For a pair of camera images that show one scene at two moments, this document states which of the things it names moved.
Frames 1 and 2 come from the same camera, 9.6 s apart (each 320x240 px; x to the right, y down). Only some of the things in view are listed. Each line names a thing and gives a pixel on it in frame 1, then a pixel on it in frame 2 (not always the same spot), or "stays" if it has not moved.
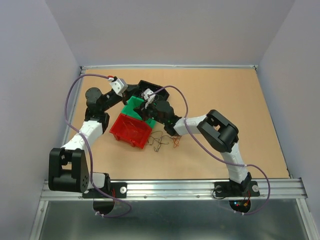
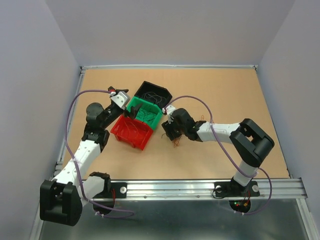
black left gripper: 128,93 → 132,113
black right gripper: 144,112 → 168,128
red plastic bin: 132,130 stays
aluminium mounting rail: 293,189 stays
